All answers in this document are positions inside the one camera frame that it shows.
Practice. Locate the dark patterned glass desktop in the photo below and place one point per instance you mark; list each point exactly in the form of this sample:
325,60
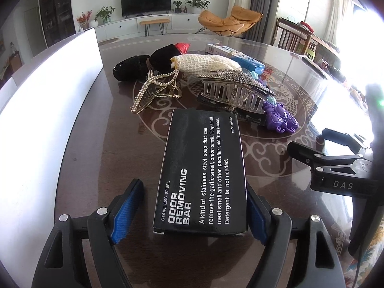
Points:
120,156

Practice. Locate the black velvet pouch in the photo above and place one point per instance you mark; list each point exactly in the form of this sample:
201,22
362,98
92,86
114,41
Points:
163,55

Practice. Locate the dark glass display cabinet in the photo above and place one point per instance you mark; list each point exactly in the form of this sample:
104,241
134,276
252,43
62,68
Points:
57,6

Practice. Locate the orange lounge chair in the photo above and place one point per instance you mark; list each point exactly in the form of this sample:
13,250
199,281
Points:
228,19

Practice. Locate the red cloth item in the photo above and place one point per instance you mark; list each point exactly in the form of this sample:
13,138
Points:
307,27

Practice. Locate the black television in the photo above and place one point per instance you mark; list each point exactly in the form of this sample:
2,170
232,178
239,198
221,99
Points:
145,3

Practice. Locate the red flower arrangement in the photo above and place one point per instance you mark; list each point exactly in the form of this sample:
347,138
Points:
84,18

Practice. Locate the long white blue box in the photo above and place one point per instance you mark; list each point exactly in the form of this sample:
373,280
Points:
220,49

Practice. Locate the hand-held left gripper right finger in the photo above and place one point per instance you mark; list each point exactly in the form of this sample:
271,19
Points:
258,219

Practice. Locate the wooden bench stool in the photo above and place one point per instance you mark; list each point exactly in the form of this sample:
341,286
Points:
154,21

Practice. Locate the wooden side table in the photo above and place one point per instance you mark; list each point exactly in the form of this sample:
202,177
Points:
322,43

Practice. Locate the white board panel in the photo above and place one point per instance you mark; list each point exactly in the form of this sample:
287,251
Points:
45,111

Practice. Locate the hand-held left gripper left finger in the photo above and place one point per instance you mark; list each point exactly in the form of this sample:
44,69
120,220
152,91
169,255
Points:
127,213

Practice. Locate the red foil packet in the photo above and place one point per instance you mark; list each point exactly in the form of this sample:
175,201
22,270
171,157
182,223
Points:
182,46

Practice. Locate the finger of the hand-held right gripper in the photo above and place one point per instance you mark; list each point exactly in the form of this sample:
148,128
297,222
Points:
306,153
336,135

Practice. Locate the small potted plant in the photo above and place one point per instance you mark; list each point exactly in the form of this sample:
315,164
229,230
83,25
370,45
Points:
177,6

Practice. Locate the green plant in glass vase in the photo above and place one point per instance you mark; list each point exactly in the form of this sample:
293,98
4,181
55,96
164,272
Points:
105,13

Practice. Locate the floral patterned cloth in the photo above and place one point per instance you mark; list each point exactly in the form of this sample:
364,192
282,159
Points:
372,264

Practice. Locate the large leafy potted plant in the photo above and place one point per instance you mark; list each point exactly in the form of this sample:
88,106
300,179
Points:
198,3

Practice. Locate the white television cabinet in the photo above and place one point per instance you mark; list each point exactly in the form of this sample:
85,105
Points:
126,25

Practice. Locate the gold pearl claw hair clip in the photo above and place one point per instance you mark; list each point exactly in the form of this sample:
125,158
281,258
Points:
172,93

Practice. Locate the black remote control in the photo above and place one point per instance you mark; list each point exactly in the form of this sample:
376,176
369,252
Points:
315,66

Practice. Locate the white sheer curtain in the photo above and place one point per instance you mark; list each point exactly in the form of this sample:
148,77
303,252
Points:
339,12

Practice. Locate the black soap box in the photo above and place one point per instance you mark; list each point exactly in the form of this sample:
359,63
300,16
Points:
204,171

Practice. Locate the white round vase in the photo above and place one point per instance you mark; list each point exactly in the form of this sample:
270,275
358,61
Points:
93,24

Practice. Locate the grey curtain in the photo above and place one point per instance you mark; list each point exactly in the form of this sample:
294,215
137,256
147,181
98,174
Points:
264,3

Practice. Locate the blue carton box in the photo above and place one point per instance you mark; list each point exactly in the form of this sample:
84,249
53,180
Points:
247,63

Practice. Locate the light blue plastic clip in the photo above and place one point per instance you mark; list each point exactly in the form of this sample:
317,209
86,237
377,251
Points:
254,73
271,99

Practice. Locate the rhinestone bow hair clip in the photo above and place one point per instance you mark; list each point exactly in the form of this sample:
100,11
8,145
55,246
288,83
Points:
240,78

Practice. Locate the purple flower hair clip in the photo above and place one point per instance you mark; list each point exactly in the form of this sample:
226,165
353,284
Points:
279,118

